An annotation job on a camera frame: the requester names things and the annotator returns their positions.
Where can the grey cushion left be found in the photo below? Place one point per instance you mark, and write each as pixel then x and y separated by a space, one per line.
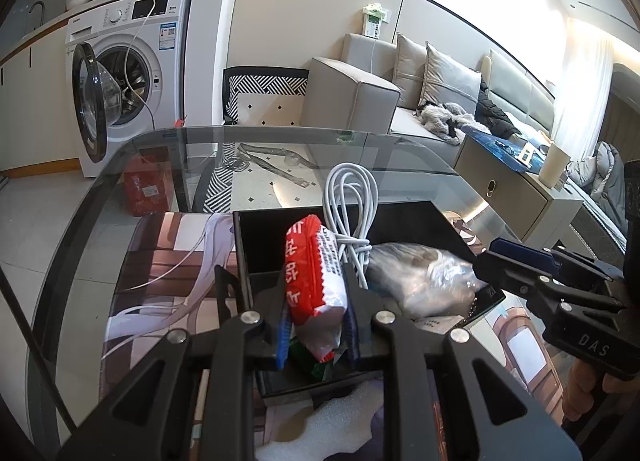
pixel 409 71

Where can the beige side cabinet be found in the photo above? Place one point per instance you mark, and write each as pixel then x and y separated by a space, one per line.
pixel 539 216

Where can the kitchen faucet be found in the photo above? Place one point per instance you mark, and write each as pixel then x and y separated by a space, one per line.
pixel 36 15

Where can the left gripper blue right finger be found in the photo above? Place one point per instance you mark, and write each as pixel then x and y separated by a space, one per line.
pixel 350 334

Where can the grey cushion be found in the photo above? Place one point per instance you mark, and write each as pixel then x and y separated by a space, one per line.
pixel 446 80
pixel 409 71

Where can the white cup on cabinet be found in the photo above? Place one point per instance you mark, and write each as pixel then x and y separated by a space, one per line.
pixel 554 165

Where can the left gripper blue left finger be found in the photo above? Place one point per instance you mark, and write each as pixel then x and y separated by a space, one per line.
pixel 284 333

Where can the red white tissue pack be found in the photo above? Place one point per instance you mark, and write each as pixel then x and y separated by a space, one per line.
pixel 314 286

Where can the black patterned chair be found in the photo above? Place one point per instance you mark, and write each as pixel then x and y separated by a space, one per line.
pixel 263 95

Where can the grey clothes on sofa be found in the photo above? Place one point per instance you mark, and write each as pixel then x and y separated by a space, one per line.
pixel 447 121

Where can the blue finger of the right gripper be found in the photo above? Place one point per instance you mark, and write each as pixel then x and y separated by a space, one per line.
pixel 541 260
pixel 506 274

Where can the bag of white rope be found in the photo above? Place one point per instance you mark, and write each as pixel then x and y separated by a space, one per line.
pixel 423 281

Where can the red box under table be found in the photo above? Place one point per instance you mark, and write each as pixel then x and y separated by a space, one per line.
pixel 148 186

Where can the white foam block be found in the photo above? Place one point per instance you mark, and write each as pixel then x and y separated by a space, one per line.
pixel 342 425

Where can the white washing machine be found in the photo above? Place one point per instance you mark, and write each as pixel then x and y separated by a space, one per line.
pixel 124 66

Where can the beige sofa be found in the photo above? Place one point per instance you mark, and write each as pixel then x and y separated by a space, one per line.
pixel 356 92

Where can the grey cushion right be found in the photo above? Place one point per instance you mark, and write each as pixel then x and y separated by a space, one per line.
pixel 446 80

